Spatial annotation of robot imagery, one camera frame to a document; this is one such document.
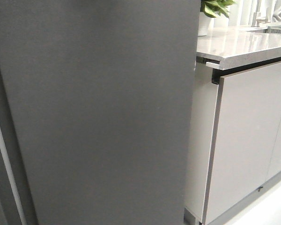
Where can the grey stone countertop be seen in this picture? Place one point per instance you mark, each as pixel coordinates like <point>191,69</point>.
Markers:
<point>232,47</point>

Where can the metal sink faucet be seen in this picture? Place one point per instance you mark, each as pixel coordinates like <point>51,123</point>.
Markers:
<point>257,19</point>

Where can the grey cabinet door near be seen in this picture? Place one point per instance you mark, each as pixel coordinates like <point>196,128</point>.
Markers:
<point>248,116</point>

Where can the dark grey fridge door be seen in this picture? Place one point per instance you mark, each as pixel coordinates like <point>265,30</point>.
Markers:
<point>16,204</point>
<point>100,95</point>

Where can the white ribbed plant pot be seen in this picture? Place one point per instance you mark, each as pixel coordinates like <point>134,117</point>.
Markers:
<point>204,22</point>

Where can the white cabinet side panel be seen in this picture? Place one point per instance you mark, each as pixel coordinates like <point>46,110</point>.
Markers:
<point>202,121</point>

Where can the green potted plant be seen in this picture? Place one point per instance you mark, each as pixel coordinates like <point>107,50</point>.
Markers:
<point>216,8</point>

